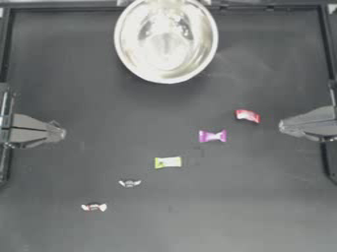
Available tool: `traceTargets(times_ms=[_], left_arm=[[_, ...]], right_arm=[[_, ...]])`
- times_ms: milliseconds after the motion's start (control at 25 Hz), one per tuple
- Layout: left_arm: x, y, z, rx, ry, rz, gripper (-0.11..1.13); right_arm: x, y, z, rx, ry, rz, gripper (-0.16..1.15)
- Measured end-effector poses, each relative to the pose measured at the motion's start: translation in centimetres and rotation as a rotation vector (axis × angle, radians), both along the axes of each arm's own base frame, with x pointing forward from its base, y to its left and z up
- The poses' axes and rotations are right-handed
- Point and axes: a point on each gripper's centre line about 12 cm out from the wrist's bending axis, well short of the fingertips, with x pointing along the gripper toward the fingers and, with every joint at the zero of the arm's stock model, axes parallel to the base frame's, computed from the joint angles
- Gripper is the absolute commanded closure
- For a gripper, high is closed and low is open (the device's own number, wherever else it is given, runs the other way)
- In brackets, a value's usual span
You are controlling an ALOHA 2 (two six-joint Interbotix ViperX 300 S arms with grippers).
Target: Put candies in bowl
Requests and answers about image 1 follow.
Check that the red candy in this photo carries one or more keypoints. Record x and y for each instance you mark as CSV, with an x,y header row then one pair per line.
x,y
248,115

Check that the purple candy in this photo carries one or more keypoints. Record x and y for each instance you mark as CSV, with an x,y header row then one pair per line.
x,y
213,136

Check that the small brown candy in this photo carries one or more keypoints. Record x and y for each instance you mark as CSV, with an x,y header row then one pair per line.
x,y
130,183

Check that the green candy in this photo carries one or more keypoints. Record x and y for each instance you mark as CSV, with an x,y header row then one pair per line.
x,y
168,162

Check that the steel bowl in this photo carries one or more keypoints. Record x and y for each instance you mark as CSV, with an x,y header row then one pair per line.
x,y
166,65

